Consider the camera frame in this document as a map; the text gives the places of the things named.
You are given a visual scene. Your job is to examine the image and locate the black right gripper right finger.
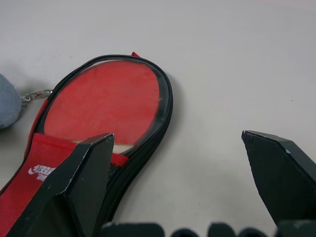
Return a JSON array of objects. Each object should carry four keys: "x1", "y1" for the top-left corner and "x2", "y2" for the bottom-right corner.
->
[{"x1": 241, "y1": 130, "x2": 316, "y2": 227}]

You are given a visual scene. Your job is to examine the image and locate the grey plush zipper pendant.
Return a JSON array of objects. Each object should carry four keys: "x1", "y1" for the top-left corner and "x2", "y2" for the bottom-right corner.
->
[{"x1": 0, "y1": 73, "x2": 22, "y2": 130}]

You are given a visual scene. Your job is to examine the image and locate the red table tennis paddle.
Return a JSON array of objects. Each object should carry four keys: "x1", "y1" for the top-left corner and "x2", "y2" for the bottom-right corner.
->
[{"x1": 43, "y1": 60, "x2": 160, "y2": 153}]

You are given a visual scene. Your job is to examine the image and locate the silver metal keychain clasp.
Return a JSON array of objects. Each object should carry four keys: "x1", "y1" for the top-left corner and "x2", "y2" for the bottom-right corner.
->
[{"x1": 20, "y1": 89, "x2": 54, "y2": 107}]

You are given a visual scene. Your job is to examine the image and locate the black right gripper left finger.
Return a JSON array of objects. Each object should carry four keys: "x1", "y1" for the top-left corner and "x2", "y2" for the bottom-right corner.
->
[{"x1": 4, "y1": 133, "x2": 116, "y2": 237}]

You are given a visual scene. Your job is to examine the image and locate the red black paddle case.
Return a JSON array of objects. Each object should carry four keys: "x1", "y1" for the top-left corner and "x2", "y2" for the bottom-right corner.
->
[{"x1": 0, "y1": 51, "x2": 174, "y2": 237}]

